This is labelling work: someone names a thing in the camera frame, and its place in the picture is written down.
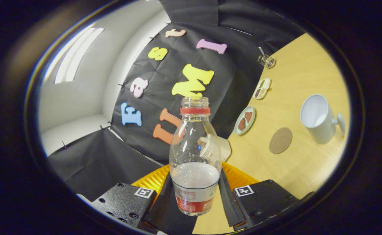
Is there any clear plastic juice bottle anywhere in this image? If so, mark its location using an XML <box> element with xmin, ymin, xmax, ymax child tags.
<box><xmin>169</xmin><ymin>97</ymin><xmax>222</xmax><ymax>216</ymax></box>

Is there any brown round coaster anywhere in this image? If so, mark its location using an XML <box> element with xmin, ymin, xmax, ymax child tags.
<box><xmin>269</xmin><ymin>127</ymin><xmax>293</xmax><ymax>154</ymax></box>

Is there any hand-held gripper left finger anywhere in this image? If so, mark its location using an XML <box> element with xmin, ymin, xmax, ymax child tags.
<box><xmin>91</xmin><ymin>164</ymin><xmax>198</xmax><ymax>235</ymax></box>

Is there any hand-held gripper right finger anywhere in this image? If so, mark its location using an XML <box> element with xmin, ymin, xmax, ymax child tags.
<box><xmin>217</xmin><ymin>162</ymin><xmax>301</xmax><ymax>229</ymax></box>

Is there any wooden table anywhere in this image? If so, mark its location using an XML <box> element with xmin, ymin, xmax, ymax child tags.
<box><xmin>192</xmin><ymin>33</ymin><xmax>351</xmax><ymax>235</ymax></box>

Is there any white divided dish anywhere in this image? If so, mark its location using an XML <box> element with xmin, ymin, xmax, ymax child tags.
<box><xmin>253</xmin><ymin>78</ymin><xmax>271</xmax><ymax>100</ymax></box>

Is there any white toaster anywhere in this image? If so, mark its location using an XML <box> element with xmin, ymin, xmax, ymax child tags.
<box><xmin>199</xmin><ymin>134</ymin><xmax>232</xmax><ymax>163</ymax></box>

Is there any long ceiling light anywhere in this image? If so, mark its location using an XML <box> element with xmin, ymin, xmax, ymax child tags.
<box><xmin>54</xmin><ymin>27</ymin><xmax>105</xmax><ymax>84</ymax></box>

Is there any pale blue cup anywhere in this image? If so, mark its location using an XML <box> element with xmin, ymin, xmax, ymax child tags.
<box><xmin>300</xmin><ymin>94</ymin><xmax>346</xmax><ymax>145</ymax></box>

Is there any pale green plate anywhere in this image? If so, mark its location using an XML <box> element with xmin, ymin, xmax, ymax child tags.
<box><xmin>234</xmin><ymin>106</ymin><xmax>256</xmax><ymax>135</ymax></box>

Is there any black backdrop cloth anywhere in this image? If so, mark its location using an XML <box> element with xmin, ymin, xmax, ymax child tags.
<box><xmin>47</xmin><ymin>0</ymin><xmax>305</xmax><ymax>201</ymax></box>

